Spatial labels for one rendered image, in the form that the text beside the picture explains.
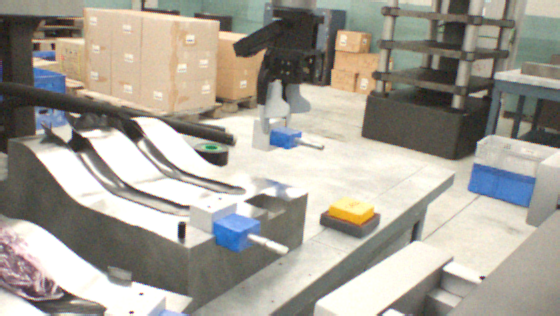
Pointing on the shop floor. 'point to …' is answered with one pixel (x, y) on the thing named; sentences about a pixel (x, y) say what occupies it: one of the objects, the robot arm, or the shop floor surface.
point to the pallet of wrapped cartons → (152, 62)
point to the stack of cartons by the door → (354, 63)
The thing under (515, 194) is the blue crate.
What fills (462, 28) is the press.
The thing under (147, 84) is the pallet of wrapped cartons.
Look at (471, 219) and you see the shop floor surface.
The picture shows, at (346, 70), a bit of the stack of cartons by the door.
